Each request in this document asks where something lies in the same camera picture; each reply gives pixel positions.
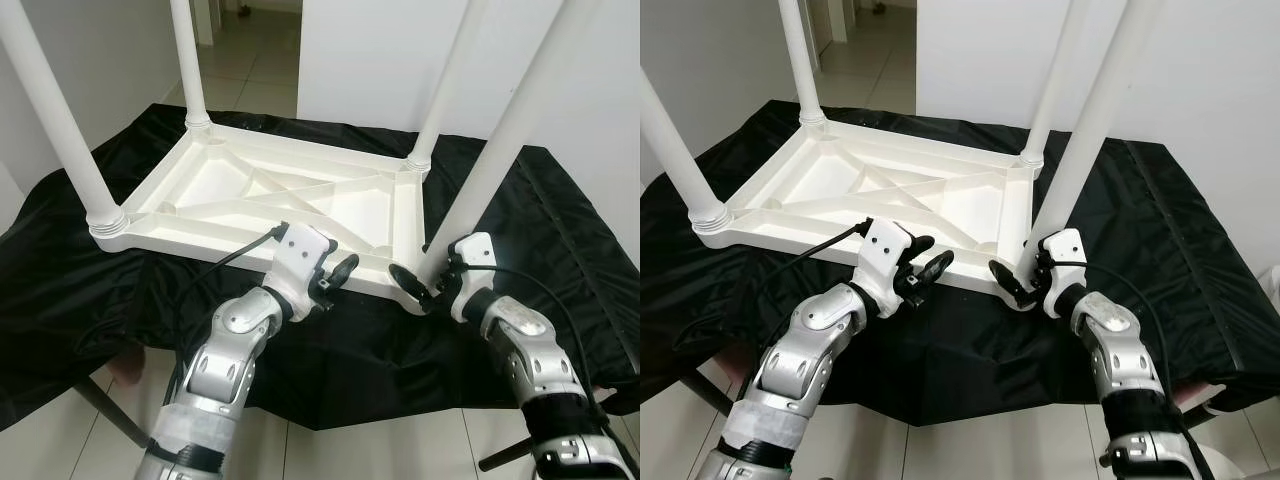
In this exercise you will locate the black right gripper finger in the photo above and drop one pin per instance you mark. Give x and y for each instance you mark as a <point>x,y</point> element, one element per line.
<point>408,286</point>
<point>1008,282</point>

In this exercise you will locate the white plastic table leg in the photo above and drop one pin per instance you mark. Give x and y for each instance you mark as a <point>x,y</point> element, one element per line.
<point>1095,130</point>
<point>190,60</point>
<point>505,130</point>
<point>800,60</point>
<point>55,120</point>
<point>445,80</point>
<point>1052,80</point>
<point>680,160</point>

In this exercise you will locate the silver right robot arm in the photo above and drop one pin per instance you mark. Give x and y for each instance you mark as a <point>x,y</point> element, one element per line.
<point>1125,355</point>
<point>540,360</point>

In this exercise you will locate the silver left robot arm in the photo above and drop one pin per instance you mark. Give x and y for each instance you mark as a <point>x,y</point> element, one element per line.
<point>220,360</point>
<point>800,355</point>

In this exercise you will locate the pink table corner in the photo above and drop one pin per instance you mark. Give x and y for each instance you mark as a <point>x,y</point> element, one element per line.
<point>1200,395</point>
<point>130,370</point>
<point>608,396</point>

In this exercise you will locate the white rounded fixture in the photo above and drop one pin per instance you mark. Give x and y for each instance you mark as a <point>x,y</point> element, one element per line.
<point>1273,282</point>

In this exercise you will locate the white round stool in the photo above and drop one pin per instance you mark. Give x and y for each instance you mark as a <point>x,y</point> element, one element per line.
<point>1225,465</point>

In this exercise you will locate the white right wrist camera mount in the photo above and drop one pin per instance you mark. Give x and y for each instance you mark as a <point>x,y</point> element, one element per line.
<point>472,270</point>
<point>1064,265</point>

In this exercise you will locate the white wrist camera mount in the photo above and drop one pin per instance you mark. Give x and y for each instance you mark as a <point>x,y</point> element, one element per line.
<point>885,250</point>
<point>1064,265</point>
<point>472,270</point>
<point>300,255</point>

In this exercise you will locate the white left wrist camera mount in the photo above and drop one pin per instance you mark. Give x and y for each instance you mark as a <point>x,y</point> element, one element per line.
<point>885,250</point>
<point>300,255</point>

